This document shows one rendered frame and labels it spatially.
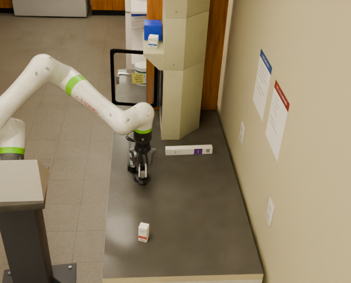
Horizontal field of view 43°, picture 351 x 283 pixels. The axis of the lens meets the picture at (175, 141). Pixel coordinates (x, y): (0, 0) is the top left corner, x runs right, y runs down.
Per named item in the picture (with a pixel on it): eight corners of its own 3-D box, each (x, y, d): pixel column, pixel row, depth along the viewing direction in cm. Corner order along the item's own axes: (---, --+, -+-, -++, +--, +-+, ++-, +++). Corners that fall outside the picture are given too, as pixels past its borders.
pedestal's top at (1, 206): (-22, 214, 223) (-24, 208, 221) (-10, 174, 249) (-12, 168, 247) (44, 209, 228) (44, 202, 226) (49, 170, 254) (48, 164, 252)
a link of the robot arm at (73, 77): (43, 77, 222) (56, 56, 221) (59, 85, 233) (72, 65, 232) (65, 96, 214) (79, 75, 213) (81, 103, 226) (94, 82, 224)
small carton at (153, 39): (158, 45, 255) (158, 35, 252) (156, 48, 251) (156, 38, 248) (149, 44, 256) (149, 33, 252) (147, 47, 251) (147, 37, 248)
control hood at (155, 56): (161, 48, 277) (161, 32, 272) (163, 71, 251) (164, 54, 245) (142, 48, 276) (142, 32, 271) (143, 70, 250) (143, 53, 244)
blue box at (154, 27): (160, 34, 269) (160, 19, 264) (161, 40, 261) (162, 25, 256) (144, 33, 268) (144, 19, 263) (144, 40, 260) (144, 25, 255)
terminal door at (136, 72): (156, 108, 300) (158, 51, 277) (112, 104, 300) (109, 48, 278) (156, 107, 300) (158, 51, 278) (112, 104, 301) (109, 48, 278)
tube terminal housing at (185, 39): (195, 113, 306) (205, 0, 262) (201, 140, 279) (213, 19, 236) (159, 113, 304) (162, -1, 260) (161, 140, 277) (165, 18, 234)
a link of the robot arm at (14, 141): (-12, 153, 225) (-10, 117, 229) (10, 158, 239) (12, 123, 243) (8, 150, 220) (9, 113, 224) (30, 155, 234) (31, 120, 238)
